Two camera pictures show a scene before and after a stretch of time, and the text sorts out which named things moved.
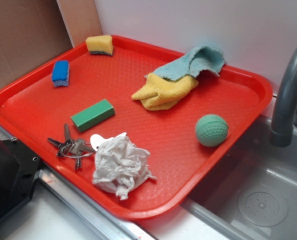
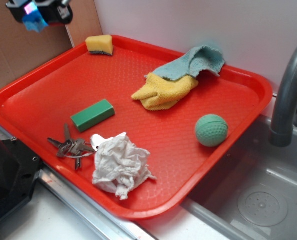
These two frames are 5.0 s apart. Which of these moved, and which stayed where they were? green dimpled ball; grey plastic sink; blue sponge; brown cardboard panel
Moved: blue sponge
Stayed: green dimpled ball; brown cardboard panel; grey plastic sink
